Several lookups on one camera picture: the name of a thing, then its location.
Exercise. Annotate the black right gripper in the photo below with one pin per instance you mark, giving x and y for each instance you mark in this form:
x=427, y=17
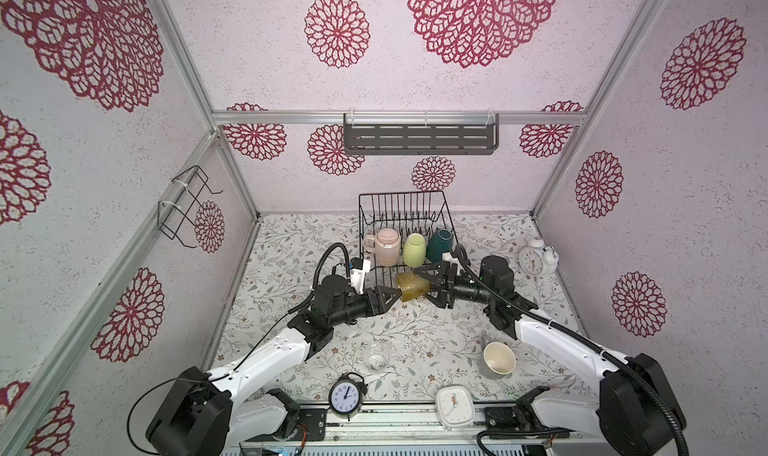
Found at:
x=445, y=295

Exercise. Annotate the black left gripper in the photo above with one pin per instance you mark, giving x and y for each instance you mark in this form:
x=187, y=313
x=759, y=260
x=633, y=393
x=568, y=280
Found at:
x=380, y=305

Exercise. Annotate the amber glass cup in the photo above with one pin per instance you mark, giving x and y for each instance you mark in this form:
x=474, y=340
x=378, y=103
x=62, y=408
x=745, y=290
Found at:
x=412, y=286

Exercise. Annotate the light green mug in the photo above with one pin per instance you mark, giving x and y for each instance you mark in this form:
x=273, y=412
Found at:
x=414, y=250

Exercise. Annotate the dark green mug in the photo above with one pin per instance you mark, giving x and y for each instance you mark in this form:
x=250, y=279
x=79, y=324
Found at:
x=440, y=242

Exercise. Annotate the pink iridescent mug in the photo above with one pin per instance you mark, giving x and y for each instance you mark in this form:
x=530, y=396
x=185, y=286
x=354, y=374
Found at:
x=385, y=246

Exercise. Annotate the clear drinking glass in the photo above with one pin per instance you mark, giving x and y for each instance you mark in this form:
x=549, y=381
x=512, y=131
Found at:
x=376, y=356

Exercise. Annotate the grey cream mug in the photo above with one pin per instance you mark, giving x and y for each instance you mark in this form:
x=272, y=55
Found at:
x=497, y=361

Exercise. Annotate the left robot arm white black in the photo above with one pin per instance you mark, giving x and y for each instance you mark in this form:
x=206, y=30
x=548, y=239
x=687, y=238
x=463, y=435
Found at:
x=205, y=412

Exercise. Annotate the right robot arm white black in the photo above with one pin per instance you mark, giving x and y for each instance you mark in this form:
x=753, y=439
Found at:
x=635, y=412

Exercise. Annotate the white twin bell alarm clock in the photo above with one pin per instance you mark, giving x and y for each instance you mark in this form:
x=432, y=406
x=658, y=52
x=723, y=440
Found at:
x=537, y=258

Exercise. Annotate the black alarm clock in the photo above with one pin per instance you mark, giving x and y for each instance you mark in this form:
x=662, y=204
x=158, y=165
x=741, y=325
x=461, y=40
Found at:
x=347, y=394

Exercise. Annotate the white square clock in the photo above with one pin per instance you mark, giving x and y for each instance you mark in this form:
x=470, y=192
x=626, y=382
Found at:
x=455, y=408

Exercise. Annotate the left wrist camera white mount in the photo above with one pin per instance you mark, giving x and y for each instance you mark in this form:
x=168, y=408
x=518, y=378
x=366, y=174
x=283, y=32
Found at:
x=359, y=269

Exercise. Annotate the black wire dish rack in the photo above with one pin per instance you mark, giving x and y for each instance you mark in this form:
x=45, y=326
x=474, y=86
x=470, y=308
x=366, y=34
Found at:
x=407, y=212

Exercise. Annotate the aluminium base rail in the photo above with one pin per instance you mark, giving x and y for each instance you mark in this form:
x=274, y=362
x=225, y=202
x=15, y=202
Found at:
x=395, y=429

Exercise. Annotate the grey wall shelf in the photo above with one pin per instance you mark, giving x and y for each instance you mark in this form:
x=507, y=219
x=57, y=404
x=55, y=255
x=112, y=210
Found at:
x=425, y=139

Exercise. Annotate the black wire wall holder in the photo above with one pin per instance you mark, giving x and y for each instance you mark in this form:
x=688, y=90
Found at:
x=192, y=218

